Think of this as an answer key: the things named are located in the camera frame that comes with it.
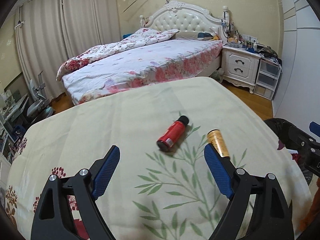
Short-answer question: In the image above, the gold bottle black cap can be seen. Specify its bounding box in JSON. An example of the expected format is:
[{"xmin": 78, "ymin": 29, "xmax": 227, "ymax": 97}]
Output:
[{"xmin": 207, "ymin": 129, "xmax": 230, "ymax": 158}]

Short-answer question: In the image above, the red bottle black cap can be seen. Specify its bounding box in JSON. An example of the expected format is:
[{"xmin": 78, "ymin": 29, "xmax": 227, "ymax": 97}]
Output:
[{"xmin": 156, "ymin": 115, "xmax": 189, "ymax": 152}]

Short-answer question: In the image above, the black trash bin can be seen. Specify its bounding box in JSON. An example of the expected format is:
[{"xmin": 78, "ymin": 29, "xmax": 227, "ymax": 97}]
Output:
[{"xmin": 264, "ymin": 118, "xmax": 313, "ymax": 185}]

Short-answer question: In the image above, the cream floral bedsheet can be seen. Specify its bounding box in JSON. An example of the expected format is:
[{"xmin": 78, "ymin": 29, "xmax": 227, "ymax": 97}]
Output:
[{"xmin": 4, "ymin": 77, "xmax": 311, "ymax": 239}]

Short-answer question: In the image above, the plastic drawer unit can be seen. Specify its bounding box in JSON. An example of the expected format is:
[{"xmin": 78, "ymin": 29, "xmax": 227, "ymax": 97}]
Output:
[{"xmin": 253, "ymin": 57, "xmax": 282, "ymax": 101}]

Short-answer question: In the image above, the grey desk chair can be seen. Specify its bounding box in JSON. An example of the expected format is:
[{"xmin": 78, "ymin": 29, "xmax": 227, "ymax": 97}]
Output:
[{"xmin": 27, "ymin": 71, "xmax": 54, "ymax": 123}]

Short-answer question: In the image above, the white nightstand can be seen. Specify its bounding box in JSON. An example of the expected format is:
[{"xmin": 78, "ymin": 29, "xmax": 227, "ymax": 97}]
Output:
[{"xmin": 221, "ymin": 45, "xmax": 261, "ymax": 94}]

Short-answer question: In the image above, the white desk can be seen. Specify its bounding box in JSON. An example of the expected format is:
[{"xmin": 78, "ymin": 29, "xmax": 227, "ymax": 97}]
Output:
[{"xmin": 1, "ymin": 94, "xmax": 29, "ymax": 124}]

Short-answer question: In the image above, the white tufted bed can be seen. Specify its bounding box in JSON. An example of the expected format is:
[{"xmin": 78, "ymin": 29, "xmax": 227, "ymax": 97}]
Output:
[{"xmin": 59, "ymin": 1, "xmax": 226, "ymax": 105}]

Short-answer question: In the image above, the floral quilt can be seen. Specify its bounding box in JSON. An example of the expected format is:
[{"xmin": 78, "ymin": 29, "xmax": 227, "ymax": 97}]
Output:
[{"xmin": 56, "ymin": 28, "xmax": 179, "ymax": 81}]

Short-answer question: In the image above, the beige curtain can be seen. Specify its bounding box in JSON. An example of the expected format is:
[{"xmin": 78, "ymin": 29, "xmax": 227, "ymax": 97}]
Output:
[{"xmin": 16, "ymin": 0, "xmax": 121, "ymax": 99}]

